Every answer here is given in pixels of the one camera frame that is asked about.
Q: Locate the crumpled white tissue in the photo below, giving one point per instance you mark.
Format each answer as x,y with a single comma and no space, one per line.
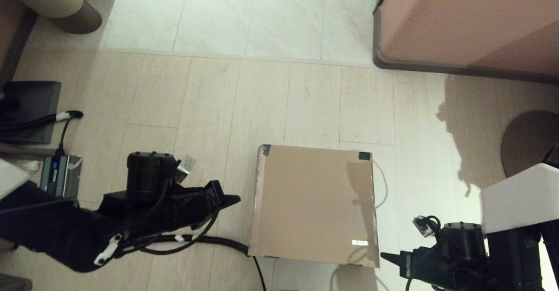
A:
32,165

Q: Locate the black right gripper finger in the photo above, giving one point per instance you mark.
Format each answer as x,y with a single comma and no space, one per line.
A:
395,256
401,265

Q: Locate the pink cabinet dark trim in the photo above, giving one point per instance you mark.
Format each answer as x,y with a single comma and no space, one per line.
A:
458,20

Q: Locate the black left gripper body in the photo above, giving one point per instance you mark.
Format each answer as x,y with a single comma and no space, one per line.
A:
192,203

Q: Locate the dark grey rounded object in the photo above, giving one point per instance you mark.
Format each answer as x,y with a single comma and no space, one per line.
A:
13,283

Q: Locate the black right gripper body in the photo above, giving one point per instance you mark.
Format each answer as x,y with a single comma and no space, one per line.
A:
428,269

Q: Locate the grey power inverter box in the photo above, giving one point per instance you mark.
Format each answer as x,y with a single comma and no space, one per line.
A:
61,175

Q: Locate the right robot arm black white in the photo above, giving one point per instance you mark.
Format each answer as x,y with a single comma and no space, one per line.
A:
519,195

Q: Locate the cardboard shoe box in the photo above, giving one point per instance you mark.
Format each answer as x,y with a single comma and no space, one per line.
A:
305,203

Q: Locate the brown wooden furniture side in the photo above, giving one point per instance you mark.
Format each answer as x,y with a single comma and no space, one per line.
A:
11,33

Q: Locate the black flat panel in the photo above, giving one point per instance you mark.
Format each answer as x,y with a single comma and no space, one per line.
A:
30,103

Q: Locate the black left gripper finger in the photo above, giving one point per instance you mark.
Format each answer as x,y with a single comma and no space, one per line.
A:
225,193
223,203

